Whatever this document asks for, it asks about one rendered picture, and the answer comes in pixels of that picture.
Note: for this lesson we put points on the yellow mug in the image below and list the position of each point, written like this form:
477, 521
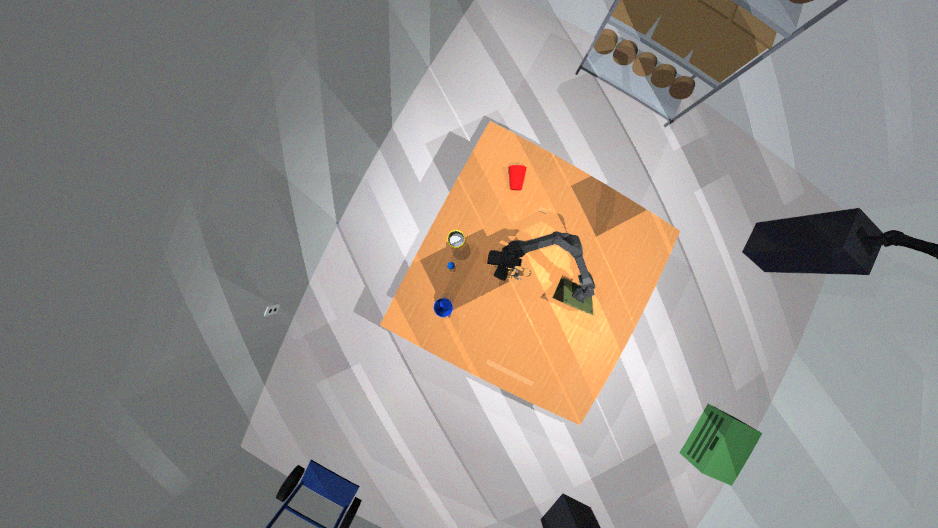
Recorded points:
456, 238

